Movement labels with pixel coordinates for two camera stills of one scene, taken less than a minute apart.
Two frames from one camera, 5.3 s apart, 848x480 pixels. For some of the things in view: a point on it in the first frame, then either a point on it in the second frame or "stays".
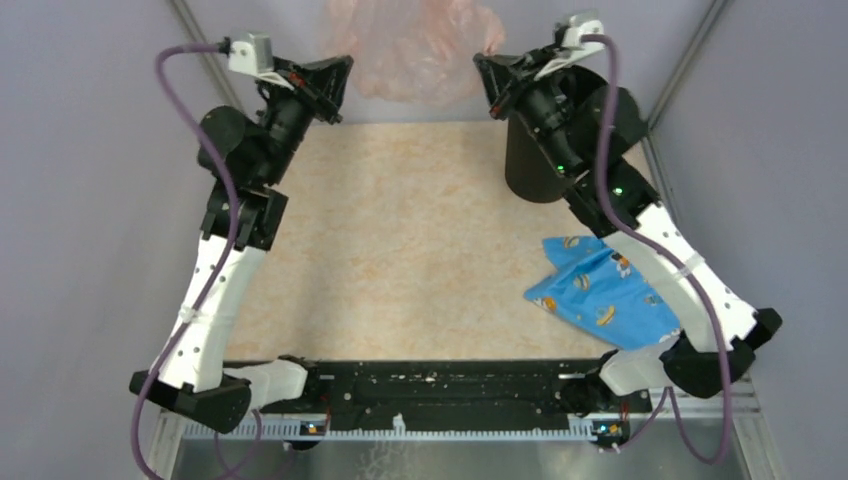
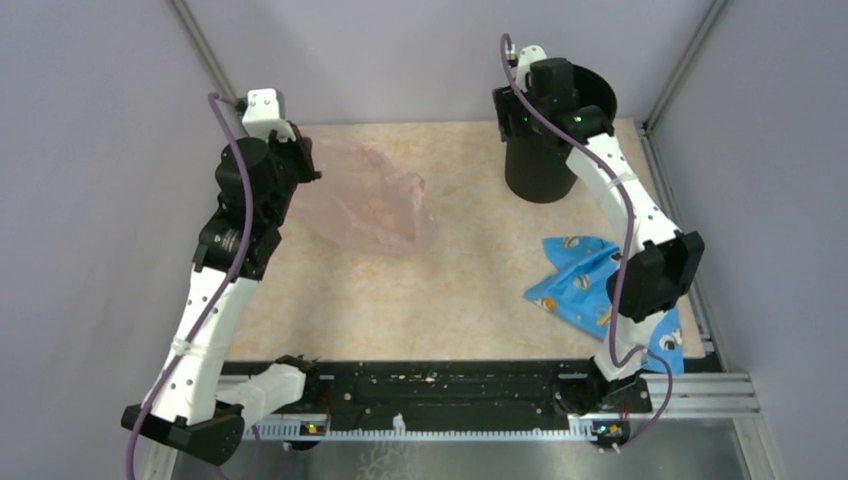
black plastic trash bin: x=531 y=173 stays
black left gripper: x=322 y=84 -> x=301 y=148
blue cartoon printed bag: x=603 y=292 stays
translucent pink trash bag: x=412 y=51 -> x=360 y=198
